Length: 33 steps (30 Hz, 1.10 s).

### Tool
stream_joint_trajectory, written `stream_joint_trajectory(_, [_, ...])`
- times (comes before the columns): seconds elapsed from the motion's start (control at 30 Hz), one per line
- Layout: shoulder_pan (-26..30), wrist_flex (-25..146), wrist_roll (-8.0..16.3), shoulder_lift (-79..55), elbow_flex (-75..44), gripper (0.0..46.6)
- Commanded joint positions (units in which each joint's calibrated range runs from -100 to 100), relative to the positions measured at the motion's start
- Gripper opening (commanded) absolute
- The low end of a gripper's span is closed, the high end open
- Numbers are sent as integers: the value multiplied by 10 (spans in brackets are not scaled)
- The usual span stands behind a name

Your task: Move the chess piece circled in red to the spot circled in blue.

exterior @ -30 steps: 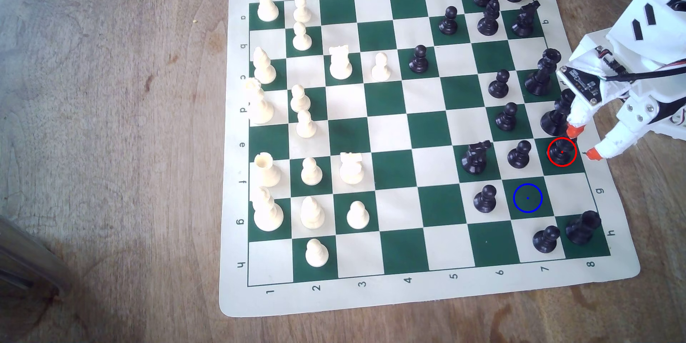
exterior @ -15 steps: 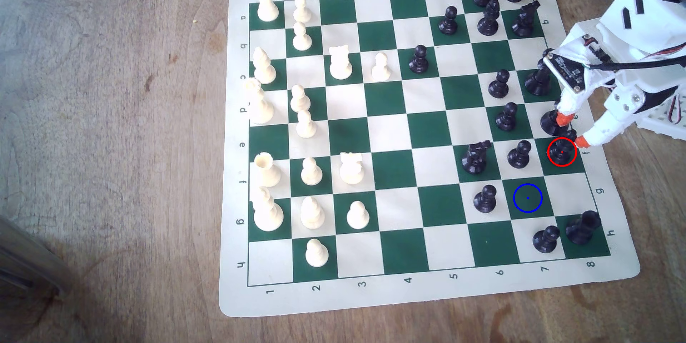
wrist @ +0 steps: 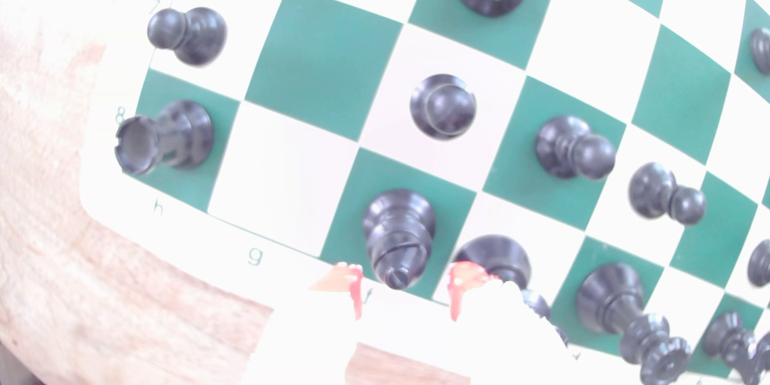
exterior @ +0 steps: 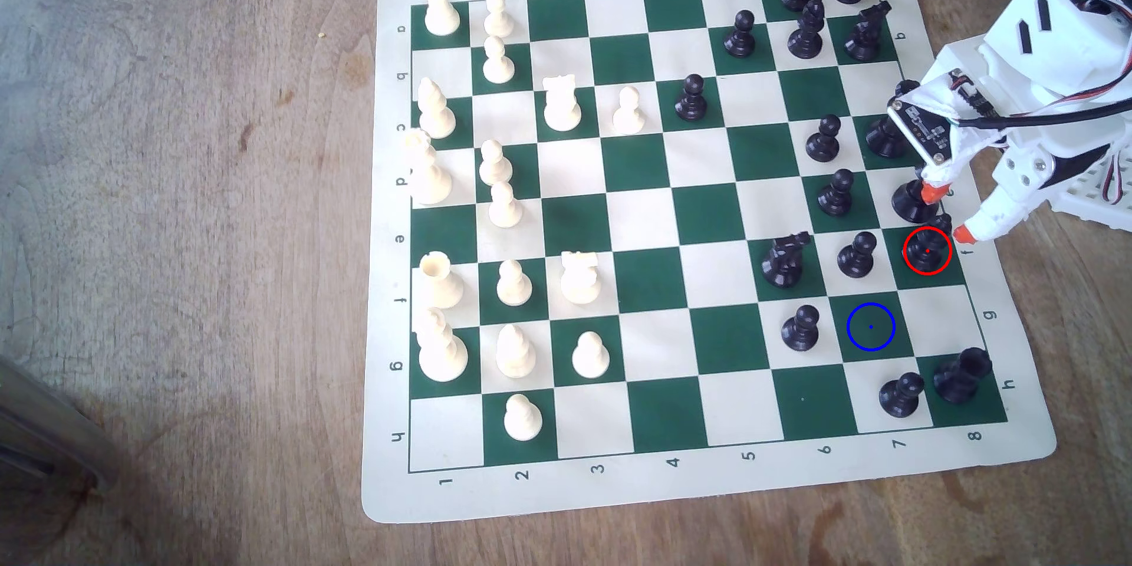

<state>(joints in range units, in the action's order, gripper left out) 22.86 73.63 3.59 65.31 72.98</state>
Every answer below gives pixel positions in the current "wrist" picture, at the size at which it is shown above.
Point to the black chess king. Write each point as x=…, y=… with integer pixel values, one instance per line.
x=493, y=255

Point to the green white chess mat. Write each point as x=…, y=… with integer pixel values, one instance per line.
x=322, y=60

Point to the black chess queen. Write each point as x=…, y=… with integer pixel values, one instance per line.
x=610, y=298

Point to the black chess rook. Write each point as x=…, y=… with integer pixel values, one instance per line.
x=180, y=132

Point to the black chess bishop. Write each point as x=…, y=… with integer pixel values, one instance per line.
x=397, y=228
x=761, y=263

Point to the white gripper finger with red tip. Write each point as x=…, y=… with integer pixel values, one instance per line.
x=505, y=337
x=301, y=349

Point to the black chess pawn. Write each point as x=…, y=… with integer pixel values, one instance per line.
x=443, y=108
x=195, y=36
x=653, y=189
x=565, y=147
x=762, y=51

